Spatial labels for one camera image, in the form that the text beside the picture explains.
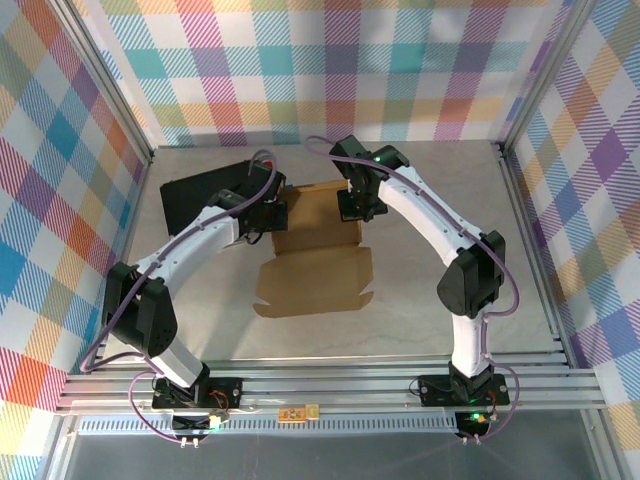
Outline brown cardboard paper box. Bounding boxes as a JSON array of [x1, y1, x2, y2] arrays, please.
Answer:
[[253, 180, 375, 319]]

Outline black carrying case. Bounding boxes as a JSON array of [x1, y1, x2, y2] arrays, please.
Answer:
[[159, 158, 256, 239]]

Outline small yellow circuit board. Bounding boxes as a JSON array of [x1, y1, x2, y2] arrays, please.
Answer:
[[278, 403, 320, 424]]

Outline grey metal sheet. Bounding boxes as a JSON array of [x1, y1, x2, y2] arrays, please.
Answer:
[[47, 432, 619, 480]]

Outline aluminium side rail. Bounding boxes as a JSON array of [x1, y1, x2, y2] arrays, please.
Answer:
[[87, 149, 156, 374], [497, 142, 574, 369]]

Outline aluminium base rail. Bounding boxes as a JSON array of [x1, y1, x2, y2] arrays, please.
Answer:
[[54, 352, 609, 416]]

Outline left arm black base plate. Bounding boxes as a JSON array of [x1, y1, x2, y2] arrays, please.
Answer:
[[152, 377, 244, 411]]

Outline aluminium corner post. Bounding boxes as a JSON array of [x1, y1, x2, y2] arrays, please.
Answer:
[[499, 0, 596, 151], [49, 0, 154, 164]]

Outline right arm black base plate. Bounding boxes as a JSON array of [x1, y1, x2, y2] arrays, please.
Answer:
[[417, 373, 510, 407]]

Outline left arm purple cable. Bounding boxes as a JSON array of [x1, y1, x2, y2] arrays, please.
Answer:
[[79, 149, 279, 444]]

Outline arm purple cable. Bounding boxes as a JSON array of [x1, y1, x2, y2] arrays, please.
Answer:
[[79, 149, 279, 444], [304, 135, 522, 444]]

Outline grey slotted cable duct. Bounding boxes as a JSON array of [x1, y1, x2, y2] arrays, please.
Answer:
[[74, 417, 461, 435]]

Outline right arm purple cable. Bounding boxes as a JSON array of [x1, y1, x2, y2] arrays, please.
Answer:
[[304, 135, 522, 444]]

